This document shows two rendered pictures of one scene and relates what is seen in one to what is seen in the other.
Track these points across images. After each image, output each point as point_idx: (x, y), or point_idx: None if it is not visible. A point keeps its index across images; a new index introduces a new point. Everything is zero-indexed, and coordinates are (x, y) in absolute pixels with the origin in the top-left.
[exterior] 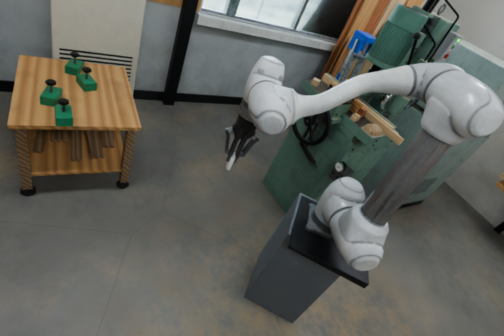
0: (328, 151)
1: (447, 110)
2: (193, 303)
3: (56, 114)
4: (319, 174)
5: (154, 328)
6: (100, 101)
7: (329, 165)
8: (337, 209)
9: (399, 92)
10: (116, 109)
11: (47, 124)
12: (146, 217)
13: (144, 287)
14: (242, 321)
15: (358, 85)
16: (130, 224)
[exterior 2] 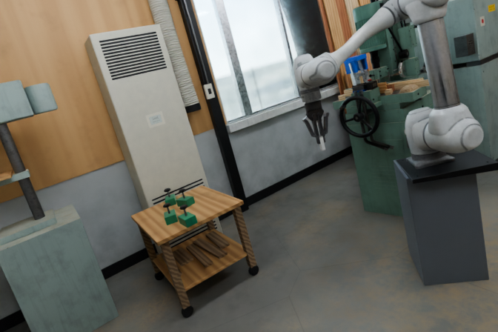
0: (392, 133)
1: (417, 1)
2: (383, 311)
3: (183, 218)
4: (402, 155)
5: None
6: (202, 205)
7: (402, 141)
8: (422, 130)
9: (387, 23)
10: (217, 202)
11: (181, 230)
12: (290, 280)
13: (331, 322)
14: (440, 301)
15: (359, 32)
16: (282, 291)
